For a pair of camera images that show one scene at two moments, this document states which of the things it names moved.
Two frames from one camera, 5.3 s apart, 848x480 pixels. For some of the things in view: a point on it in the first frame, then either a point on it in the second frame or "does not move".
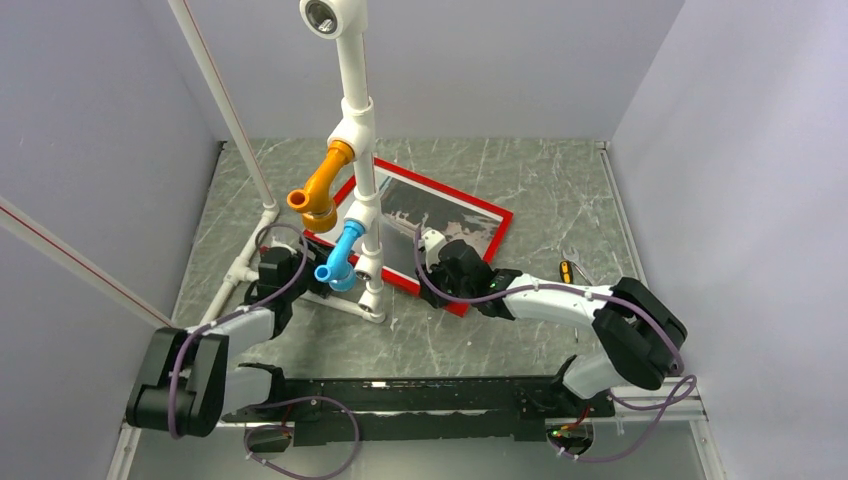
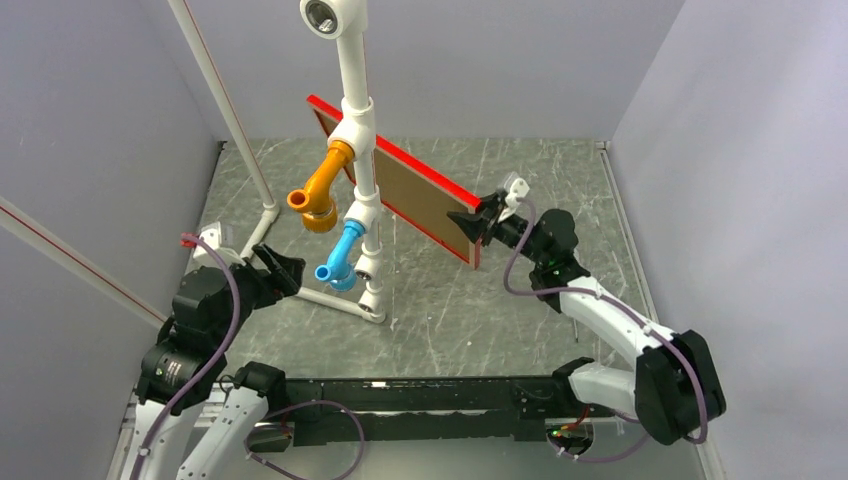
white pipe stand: x=354 y=134 does not move
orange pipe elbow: x=316 y=202 does not move
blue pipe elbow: x=339 y=272 does not move
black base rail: x=474 y=408 does not move
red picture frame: x=406 y=202 -> x=328 y=115
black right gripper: x=433 y=298 -> x=474 y=223
